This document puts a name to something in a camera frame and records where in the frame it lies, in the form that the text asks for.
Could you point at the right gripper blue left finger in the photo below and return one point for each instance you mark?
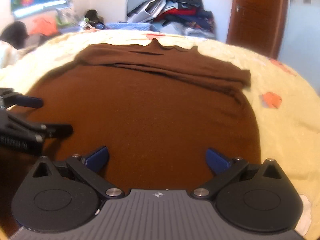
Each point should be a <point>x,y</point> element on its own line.
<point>97,159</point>

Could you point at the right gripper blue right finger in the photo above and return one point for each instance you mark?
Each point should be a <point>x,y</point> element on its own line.
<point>217,162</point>

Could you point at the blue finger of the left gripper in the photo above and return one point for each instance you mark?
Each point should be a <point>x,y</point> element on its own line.
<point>59,131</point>
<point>28,101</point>

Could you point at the brown knit sweater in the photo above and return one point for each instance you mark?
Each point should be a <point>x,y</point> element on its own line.
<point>156,108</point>

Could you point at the pile of clothes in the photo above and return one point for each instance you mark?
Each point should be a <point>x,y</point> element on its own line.
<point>181,17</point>

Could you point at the white cream garment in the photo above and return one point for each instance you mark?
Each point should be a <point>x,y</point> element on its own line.
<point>9,55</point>

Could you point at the black garment on left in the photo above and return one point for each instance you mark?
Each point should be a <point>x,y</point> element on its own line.
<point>15,34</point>

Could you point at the orange plastic bag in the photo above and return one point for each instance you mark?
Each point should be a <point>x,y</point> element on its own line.
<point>44,26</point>

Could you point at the yellow floral bedspread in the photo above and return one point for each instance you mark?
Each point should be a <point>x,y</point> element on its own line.
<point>285,105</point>

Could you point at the dark plush toy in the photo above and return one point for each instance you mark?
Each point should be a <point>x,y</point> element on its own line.
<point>92,19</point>

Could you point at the blue quilted blanket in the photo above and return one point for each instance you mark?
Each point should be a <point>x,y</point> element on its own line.
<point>110,26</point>

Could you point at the brown wooden door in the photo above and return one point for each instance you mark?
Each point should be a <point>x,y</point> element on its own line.
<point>258,25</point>

